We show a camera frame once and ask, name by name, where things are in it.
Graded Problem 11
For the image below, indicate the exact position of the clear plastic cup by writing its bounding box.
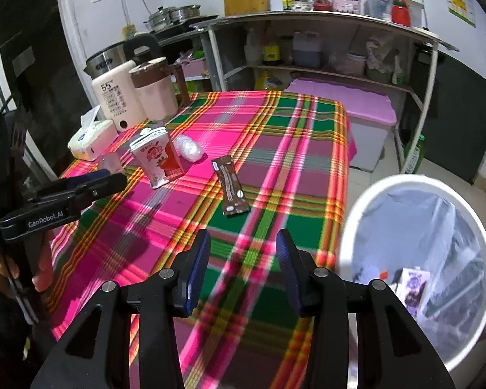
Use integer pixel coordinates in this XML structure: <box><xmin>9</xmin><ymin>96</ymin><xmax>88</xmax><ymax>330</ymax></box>
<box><xmin>97</xmin><ymin>153</ymin><xmax>124</xmax><ymax>174</ymax></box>

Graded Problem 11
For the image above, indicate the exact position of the brown snack wrapper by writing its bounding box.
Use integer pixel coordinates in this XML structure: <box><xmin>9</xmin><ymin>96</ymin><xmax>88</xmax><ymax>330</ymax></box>
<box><xmin>211</xmin><ymin>155</ymin><xmax>250</xmax><ymax>217</ymax></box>

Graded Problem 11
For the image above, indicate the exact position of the clear plastic wrap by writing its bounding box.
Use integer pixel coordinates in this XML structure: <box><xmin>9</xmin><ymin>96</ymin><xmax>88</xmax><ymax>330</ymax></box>
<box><xmin>174</xmin><ymin>135</ymin><xmax>204</xmax><ymax>163</ymax></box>

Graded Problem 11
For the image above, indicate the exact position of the purple milk carton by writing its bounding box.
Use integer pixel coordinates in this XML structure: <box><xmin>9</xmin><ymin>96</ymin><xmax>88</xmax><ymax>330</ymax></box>
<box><xmin>395</xmin><ymin>268</ymin><xmax>430</xmax><ymax>318</ymax></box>

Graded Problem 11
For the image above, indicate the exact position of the white round trash bin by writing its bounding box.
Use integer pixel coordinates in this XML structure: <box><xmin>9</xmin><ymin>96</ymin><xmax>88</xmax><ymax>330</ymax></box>
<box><xmin>337</xmin><ymin>175</ymin><xmax>486</xmax><ymax>371</ymax></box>

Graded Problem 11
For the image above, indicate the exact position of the white metal kitchen shelf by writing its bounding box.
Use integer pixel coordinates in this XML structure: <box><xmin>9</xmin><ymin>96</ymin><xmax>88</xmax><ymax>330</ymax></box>
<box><xmin>196</xmin><ymin>11</ymin><xmax>442</xmax><ymax>173</ymax></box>

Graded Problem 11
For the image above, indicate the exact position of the person's left hand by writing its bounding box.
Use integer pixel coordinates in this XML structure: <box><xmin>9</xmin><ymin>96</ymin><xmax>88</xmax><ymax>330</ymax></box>
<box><xmin>0</xmin><ymin>231</ymin><xmax>55</xmax><ymax>298</ymax></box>

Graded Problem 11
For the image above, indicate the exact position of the white tissue pack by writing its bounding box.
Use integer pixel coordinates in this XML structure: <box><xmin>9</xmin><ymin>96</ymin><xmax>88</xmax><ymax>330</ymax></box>
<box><xmin>67</xmin><ymin>105</ymin><xmax>118</xmax><ymax>162</ymax></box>

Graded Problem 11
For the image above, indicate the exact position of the pink red milk carton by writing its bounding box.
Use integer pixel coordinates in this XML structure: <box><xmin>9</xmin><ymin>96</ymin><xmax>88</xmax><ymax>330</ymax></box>
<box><xmin>130</xmin><ymin>126</ymin><xmax>185</xmax><ymax>189</ymax></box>

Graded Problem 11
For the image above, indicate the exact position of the white water dispenser kettle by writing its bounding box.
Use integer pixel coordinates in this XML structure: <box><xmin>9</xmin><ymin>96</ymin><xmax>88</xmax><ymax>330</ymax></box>
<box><xmin>92</xmin><ymin>60</ymin><xmax>146</xmax><ymax>132</ymax></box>

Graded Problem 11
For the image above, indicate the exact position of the plaid pink green tablecloth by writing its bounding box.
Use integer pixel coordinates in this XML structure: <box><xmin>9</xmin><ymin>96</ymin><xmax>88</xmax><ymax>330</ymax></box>
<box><xmin>47</xmin><ymin>90</ymin><xmax>353</xmax><ymax>388</ymax></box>

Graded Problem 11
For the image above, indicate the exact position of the pink jug brown lid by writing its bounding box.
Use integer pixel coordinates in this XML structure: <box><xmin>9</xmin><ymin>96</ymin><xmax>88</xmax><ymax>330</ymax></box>
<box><xmin>129</xmin><ymin>57</ymin><xmax>190</xmax><ymax>121</ymax></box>

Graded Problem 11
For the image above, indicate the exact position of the stainless steel electric kettle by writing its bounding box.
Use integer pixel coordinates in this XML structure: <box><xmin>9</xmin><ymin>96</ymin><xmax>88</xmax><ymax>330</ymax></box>
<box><xmin>83</xmin><ymin>33</ymin><xmax>162</xmax><ymax>79</ymax></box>

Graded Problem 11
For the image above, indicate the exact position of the green plastic bottle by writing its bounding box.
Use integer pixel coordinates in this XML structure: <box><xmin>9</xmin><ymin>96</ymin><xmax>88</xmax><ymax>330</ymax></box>
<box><xmin>404</xmin><ymin>135</ymin><xmax>425</xmax><ymax>174</ymax></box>

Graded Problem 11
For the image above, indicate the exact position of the pink lid storage box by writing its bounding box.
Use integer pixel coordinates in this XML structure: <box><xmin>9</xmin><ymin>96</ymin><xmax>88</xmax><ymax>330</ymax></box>
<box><xmin>286</xmin><ymin>78</ymin><xmax>397</xmax><ymax>172</ymax></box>

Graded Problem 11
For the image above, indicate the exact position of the steel pot on stove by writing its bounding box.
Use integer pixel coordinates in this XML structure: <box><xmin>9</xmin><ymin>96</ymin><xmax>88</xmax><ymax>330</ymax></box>
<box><xmin>144</xmin><ymin>5</ymin><xmax>201</xmax><ymax>32</ymax></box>

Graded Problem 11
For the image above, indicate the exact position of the red thermos bottle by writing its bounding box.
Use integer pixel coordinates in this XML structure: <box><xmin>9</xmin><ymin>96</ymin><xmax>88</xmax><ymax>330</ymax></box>
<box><xmin>391</xmin><ymin>0</ymin><xmax>412</xmax><ymax>27</ymax></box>

